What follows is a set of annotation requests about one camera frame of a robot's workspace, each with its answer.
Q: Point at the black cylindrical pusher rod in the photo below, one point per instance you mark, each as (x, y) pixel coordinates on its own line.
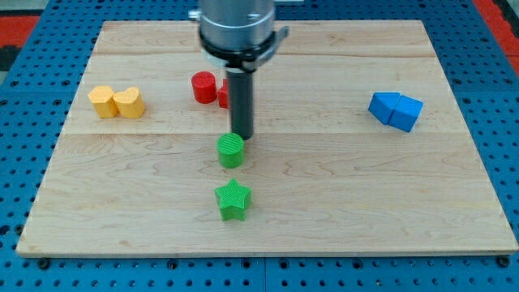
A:
(240, 102)

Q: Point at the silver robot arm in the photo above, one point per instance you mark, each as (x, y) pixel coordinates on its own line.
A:
(239, 37)

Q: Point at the red star block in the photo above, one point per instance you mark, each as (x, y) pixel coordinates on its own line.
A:
(222, 95)

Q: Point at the green star block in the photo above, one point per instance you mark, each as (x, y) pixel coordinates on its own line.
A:
(233, 200)

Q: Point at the red cylinder block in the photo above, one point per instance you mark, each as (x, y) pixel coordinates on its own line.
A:
(204, 87)

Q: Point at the green cylinder block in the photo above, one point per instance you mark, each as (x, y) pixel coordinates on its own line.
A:
(230, 148)

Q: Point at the yellow heart block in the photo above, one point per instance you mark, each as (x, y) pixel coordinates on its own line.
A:
(130, 103)

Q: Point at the wooden board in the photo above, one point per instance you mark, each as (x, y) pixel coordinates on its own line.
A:
(327, 178)

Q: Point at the yellow pentagon block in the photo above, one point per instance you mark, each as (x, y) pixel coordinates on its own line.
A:
(101, 98)

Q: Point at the blue pentagon block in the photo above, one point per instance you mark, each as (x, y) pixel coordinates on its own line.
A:
(383, 104)

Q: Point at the blue cube block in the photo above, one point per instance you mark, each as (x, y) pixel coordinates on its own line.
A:
(406, 113)

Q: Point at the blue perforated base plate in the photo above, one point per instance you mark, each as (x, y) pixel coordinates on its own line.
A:
(41, 84)

